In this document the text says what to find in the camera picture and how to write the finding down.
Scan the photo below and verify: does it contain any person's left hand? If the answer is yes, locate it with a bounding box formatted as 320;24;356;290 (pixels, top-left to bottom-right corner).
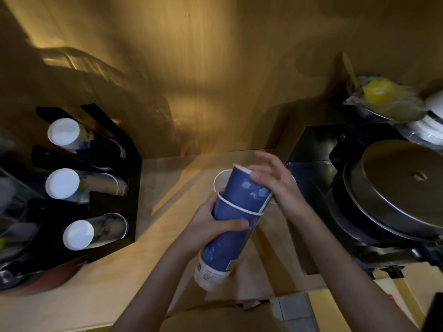
179;193;250;255

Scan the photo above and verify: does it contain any person's right hand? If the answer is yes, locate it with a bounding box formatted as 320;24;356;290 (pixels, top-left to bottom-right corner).
249;151;307;219

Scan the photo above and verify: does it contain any blue paper cup stack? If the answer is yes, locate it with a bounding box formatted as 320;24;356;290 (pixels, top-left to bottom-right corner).
193;192;264;293

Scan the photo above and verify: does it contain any person's left forearm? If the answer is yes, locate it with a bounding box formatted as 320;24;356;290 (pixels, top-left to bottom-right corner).
110;243;205;332

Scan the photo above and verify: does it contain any person's right forearm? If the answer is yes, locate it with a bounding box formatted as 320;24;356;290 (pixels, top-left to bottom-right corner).
280;204;419;332

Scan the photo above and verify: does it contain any white paper cup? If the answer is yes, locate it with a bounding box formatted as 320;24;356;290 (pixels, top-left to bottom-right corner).
213;169;233;202

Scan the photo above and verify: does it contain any black cup sealing machine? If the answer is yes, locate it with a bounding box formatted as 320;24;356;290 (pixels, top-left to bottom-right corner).
285;124;443;274

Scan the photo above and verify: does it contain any black cup dispenser rack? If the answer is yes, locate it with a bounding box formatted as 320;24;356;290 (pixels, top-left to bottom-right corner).
29;103;143;264

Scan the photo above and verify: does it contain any round metal lid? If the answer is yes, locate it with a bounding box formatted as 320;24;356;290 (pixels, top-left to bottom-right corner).
343;139;443;243

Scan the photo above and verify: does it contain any wooden stick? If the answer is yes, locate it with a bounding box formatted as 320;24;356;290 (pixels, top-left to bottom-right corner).
341;52;361;91

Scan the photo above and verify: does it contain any brown printed cup stack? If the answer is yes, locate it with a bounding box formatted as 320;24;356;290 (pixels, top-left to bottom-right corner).
63;213;129;252

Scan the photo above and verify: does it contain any wrapped bowl with yellow food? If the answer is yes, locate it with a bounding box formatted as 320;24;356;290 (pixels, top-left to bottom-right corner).
344;75;428;123

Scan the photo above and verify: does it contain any pale printed cup stack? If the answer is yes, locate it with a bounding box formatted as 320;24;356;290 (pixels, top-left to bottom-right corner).
45;168;129;205

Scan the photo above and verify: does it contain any stack of white lids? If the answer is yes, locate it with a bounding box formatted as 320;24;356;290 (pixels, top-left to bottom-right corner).
397;89;443;146

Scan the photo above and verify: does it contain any blue printed cup stack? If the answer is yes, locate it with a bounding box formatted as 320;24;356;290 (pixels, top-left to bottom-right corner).
47;118;127;161

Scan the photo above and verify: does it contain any red round tray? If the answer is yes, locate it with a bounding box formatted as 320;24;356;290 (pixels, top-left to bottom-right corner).
0;255;88;297

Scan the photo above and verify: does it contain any clear plastic container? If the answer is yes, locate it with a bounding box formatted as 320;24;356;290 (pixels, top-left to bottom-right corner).
0;167;46;264

